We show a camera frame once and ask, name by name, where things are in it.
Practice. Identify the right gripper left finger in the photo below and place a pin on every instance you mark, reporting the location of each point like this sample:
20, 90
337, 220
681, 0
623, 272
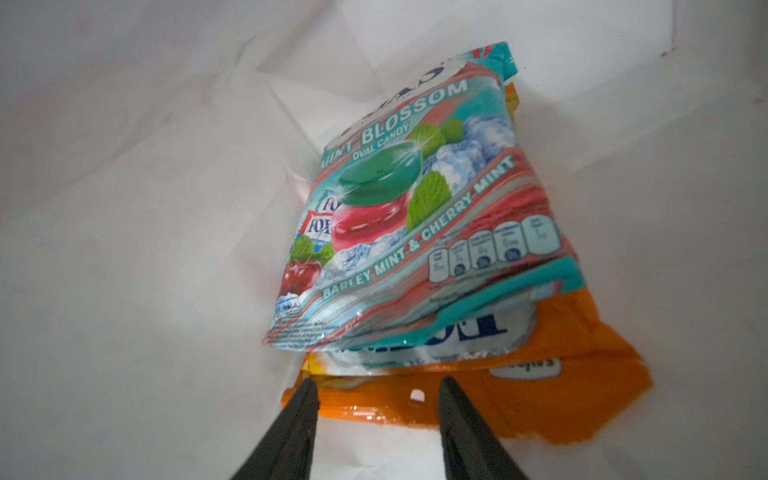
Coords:
286, 450

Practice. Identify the white cartoon paper bag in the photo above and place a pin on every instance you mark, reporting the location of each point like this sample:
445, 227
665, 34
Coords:
155, 157

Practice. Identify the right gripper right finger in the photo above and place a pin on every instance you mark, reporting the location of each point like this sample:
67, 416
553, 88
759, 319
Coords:
470, 448

